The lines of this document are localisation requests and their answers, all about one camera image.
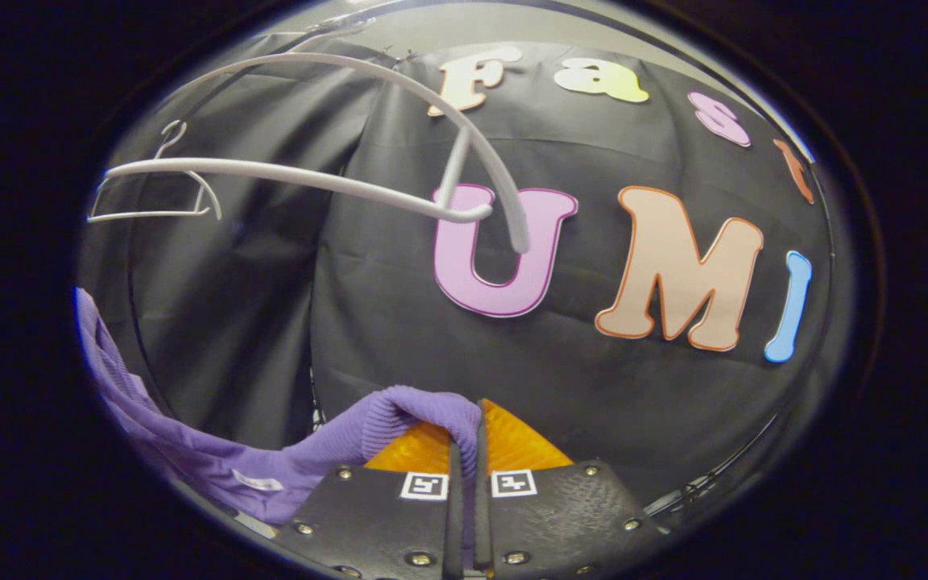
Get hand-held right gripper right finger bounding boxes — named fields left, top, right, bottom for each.
left=474, top=399, right=666, bottom=580

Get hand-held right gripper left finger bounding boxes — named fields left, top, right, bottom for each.
left=275, top=420, right=466, bottom=580

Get purple shirt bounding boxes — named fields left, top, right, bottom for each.
left=76, top=288, right=483, bottom=524

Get white clothes hanger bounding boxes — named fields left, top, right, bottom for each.
left=106, top=50, right=531, bottom=255
left=87, top=121, right=223, bottom=224

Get black backdrop cloth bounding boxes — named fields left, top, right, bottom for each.
left=77, top=32, right=843, bottom=516

